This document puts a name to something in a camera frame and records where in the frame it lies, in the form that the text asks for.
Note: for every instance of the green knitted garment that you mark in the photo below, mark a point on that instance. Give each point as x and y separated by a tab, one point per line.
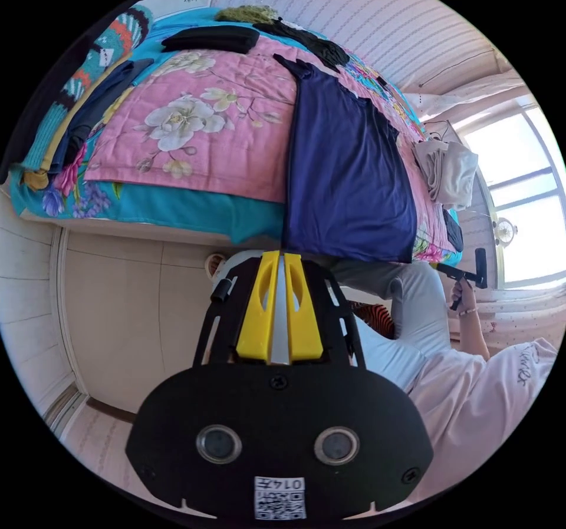
245	13

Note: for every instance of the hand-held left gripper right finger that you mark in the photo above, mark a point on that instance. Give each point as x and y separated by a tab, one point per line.
305	321

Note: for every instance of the white beige garment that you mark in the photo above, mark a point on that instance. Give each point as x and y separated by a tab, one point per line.
451	171

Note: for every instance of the dark blue short sleeve shirt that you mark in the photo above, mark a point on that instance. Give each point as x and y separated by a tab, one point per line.
349	175

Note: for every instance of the window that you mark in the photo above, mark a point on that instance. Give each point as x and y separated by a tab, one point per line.
522	193

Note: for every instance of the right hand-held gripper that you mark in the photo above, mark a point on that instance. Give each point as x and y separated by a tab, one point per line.
455	273

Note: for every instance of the bed with pink floral quilt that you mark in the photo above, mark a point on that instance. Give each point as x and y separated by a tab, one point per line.
212	140

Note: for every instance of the person's right hand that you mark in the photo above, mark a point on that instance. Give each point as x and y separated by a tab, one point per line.
466	297

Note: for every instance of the pile of clothes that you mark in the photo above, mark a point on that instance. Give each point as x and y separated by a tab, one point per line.
88	78

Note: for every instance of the person's right forearm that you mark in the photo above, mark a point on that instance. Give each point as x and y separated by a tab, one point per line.
475	334

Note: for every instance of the folded black garment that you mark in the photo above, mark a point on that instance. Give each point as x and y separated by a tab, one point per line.
212	39

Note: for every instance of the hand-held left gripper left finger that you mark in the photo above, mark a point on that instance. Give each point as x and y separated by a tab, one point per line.
256	317

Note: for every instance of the crumpled black garment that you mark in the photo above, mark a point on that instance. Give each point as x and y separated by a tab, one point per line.
318	45

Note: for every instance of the small black garment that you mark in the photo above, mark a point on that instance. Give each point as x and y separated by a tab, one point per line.
454	230

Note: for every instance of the person's body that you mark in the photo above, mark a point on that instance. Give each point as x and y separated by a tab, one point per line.
446	383

